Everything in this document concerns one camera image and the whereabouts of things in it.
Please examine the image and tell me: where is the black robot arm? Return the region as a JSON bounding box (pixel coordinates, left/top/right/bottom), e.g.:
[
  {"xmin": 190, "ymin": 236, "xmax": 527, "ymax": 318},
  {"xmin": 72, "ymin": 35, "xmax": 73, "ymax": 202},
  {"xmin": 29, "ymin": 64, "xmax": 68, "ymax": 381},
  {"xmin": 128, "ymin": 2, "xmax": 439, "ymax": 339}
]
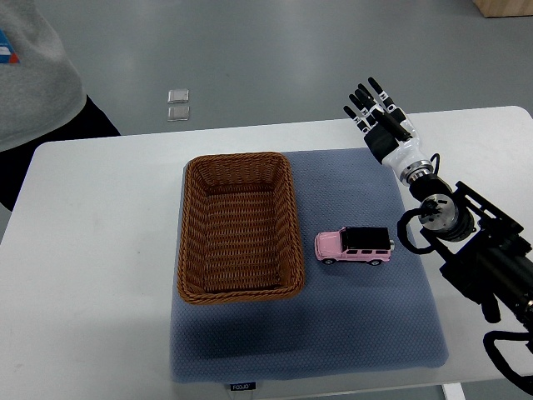
[{"xmin": 344, "ymin": 77, "xmax": 532, "ymax": 331}]

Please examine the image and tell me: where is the black lower cable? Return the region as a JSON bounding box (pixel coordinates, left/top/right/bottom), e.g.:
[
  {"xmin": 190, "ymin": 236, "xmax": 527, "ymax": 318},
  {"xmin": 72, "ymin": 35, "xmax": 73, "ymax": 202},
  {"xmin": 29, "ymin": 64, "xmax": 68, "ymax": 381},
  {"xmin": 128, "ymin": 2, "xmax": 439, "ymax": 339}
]
[{"xmin": 482, "ymin": 330, "xmax": 533, "ymax": 397}]

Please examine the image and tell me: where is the brown wicker basket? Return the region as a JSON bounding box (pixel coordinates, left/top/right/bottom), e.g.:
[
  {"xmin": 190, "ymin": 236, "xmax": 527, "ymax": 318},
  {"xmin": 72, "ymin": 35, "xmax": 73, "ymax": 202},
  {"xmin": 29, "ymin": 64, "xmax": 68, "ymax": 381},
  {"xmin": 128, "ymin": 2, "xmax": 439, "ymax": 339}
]
[{"xmin": 177, "ymin": 152, "xmax": 305, "ymax": 305}]

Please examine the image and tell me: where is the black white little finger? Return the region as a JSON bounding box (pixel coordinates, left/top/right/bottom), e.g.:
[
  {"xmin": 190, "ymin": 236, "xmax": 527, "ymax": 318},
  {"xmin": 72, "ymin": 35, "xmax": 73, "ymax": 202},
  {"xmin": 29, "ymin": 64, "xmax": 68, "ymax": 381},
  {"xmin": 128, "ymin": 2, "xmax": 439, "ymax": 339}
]
[{"xmin": 343, "ymin": 105, "xmax": 371, "ymax": 134}]

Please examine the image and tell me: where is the blue grey cushion mat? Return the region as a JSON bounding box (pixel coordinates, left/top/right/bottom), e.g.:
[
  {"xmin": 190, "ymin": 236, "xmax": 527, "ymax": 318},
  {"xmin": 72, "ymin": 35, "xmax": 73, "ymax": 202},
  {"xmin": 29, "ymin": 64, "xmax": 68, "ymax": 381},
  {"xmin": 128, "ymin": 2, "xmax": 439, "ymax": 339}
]
[{"xmin": 170, "ymin": 148, "xmax": 448, "ymax": 384}]

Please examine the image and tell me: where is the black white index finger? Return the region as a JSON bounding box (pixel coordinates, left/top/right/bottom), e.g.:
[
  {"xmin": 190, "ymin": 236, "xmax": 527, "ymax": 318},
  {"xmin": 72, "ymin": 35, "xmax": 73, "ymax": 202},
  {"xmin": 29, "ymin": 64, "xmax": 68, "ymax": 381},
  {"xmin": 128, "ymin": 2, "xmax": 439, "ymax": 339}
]
[{"xmin": 368, "ymin": 77, "xmax": 402, "ymax": 116}]

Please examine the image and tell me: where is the person in grey sweater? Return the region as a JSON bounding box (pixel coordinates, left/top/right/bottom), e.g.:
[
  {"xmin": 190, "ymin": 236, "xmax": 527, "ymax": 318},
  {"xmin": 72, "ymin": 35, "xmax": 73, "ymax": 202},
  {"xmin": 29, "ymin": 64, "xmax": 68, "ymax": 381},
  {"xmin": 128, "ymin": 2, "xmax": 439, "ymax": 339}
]
[{"xmin": 1, "ymin": 1, "xmax": 119, "ymax": 210}]

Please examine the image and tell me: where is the upper metal floor plate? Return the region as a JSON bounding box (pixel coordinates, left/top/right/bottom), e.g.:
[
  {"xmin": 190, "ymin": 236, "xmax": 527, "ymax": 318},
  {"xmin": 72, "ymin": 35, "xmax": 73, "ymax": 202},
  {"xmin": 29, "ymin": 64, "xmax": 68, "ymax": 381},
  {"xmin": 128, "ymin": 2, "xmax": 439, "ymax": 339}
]
[{"xmin": 167, "ymin": 88, "xmax": 189, "ymax": 104}]

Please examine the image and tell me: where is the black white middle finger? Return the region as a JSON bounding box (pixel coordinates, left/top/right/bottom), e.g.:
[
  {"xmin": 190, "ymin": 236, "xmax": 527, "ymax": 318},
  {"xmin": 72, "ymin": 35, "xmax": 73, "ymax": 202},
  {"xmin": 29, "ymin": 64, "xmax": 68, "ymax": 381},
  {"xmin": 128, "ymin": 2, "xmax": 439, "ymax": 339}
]
[{"xmin": 356, "ymin": 83, "xmax": 383, "ymax": 111}]

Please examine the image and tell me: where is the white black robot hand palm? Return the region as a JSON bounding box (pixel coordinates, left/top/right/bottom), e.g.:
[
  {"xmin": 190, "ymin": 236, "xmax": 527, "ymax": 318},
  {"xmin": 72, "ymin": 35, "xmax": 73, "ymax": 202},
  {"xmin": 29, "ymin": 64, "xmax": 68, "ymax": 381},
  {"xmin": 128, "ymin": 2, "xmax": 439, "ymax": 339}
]
[{"xmin": 364, "ymin": 109, "xmax": 433, "ymax": 183}]

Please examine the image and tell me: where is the pink toy car black roof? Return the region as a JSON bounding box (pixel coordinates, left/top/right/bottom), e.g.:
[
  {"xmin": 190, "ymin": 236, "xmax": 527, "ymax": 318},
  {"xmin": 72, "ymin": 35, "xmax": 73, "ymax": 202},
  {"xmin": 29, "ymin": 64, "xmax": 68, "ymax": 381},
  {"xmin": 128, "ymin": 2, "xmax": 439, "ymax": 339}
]
[{"xmin": 314, "ymin": 227, "xmax": 396, "ymax": 266}]

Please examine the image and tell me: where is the wooden box corner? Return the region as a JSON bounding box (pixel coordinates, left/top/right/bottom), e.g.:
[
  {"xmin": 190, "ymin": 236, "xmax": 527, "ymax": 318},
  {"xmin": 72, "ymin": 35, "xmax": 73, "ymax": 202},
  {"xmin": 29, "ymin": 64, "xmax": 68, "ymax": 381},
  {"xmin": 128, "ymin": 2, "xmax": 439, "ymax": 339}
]
[{"xmin": 473, "ymin": 0, "xmax": 533, "ymax": 18}]

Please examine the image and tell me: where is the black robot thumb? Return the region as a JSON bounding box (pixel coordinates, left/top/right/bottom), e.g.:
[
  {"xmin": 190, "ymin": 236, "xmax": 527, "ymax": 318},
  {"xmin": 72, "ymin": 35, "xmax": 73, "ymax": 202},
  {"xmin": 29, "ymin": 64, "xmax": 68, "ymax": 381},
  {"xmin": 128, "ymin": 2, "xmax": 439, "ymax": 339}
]
[{"xmin": 371, "ymin": 107, "xmax": 411, "ymax": 140}]

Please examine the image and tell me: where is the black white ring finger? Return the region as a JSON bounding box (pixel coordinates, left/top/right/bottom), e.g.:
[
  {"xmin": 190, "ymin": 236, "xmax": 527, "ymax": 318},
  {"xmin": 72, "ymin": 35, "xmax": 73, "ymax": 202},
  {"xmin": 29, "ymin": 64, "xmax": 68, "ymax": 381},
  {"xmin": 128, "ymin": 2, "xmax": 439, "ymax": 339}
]
[{"xmin": 349, "ymin": 93, "xmax": 376, "ymax": 125}]

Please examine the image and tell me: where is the black looped cable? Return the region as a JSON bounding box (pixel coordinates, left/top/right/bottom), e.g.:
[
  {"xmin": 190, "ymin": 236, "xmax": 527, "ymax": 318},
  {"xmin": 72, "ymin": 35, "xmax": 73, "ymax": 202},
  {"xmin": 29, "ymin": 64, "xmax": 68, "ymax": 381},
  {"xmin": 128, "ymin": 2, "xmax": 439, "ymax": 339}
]
[{"xmin": 396, "ymin": 207, "xmax": 445, "ymax": 254}]

